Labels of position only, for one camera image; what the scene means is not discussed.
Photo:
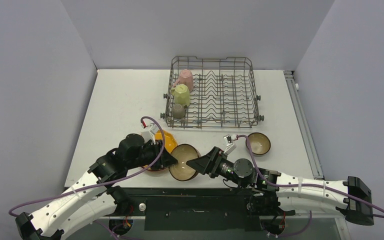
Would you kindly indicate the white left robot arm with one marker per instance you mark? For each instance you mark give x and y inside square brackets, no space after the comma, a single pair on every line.
[96,193]

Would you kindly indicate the brown ceramic bowl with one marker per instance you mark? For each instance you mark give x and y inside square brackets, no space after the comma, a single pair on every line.
[260,143]
[181,171]

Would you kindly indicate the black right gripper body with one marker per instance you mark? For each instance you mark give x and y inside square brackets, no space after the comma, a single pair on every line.
[212,162]

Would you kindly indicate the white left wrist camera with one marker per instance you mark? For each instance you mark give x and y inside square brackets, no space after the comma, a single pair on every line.
[149,132]

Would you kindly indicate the pale yellow mug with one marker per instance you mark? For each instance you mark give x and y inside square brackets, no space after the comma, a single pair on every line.
[181,95]

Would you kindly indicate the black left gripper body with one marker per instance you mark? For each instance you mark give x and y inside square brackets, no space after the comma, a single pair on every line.
[150,153]

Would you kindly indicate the aluminium frame rail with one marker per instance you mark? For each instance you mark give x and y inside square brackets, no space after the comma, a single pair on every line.
[308,141]

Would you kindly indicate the orange polka dot plate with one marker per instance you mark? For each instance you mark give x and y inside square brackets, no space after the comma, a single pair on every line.
[170,145]

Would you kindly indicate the pink mug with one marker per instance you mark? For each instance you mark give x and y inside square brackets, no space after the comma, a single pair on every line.
[185,77]

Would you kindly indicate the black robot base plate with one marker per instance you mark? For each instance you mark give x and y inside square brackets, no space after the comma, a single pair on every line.
[197,209]

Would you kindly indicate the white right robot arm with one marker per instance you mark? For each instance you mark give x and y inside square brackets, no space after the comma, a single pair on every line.
[350,198]

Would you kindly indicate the grey wire dish rack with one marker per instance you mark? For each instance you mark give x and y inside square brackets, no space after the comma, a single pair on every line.
[224,93]

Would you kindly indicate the small grey-green cup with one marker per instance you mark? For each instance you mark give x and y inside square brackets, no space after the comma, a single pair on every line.
[178,111]

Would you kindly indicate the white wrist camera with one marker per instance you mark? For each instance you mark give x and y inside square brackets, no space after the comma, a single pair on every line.
[230,143]
[149,132]

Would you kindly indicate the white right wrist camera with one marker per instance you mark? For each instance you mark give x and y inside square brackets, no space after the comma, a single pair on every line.
[230,143]

